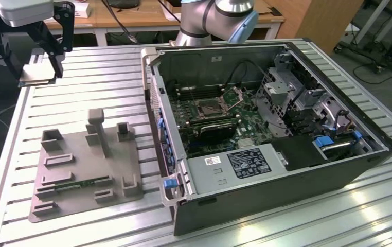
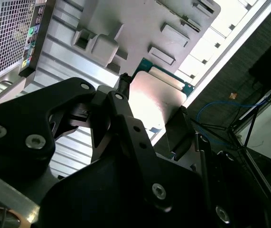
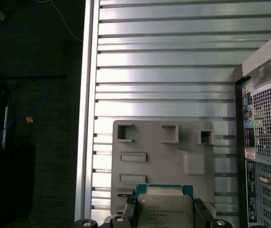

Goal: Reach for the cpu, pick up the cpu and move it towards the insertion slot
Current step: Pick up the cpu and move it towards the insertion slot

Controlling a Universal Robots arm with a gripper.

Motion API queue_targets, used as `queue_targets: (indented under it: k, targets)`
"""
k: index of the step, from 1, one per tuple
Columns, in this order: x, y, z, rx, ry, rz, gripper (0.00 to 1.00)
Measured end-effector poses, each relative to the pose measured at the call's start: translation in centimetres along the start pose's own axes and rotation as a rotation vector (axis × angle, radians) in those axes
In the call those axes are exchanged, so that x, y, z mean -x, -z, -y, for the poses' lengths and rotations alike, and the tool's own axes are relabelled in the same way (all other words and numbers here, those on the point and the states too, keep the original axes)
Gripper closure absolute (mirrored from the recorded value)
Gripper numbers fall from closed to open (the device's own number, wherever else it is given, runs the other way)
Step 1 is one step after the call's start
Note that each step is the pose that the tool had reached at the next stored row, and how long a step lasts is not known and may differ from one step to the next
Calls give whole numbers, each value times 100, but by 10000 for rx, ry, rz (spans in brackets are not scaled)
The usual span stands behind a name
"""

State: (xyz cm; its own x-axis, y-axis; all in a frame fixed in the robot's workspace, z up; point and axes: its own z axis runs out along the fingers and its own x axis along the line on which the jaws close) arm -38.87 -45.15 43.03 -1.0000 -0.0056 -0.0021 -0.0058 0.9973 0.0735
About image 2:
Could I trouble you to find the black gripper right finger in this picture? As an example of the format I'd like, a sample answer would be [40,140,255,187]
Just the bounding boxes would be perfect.
[165,105,233,225]

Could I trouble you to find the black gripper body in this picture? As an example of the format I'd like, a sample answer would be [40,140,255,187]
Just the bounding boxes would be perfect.
[37,152,224,228]

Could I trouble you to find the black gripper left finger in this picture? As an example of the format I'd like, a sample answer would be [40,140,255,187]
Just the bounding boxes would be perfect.
[0,72,174,213]

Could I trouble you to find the silver CPU green board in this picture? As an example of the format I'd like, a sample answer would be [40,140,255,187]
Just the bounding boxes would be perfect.
[127,58,196,134]

